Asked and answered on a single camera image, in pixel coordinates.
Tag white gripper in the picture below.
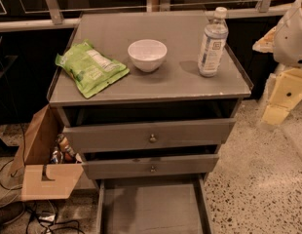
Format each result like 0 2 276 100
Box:
252 3 302 126

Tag clear blue plastic water bottle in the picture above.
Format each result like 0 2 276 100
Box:
198 7 229 77

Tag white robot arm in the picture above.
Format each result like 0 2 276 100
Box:
252 0 302 125

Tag grey drawer cabinet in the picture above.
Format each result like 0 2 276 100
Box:
48 11 251 234

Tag grey bottom drawer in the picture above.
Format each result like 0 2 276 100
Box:
96 174 214 234

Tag grey drawer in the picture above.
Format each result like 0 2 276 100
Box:
96 174 214 234
63 118 236 153
82 154 219 180

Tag grey top drawer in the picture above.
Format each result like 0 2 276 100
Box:
63 118 236 153

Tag grey middle drawer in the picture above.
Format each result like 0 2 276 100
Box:
82 154 219 180

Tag white ceramic bowl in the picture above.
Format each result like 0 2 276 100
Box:
128 39 168 72

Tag metal window railing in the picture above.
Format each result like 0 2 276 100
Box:
0 0 302 34

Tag green snack bag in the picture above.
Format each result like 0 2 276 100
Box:
55 40 130 98

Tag items inside cardboard box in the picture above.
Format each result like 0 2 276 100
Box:
50 134 82 164

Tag brown cardboard box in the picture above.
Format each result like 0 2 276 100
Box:
10 105 83 201

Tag black cables on floor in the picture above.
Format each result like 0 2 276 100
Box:
0 120 86 234

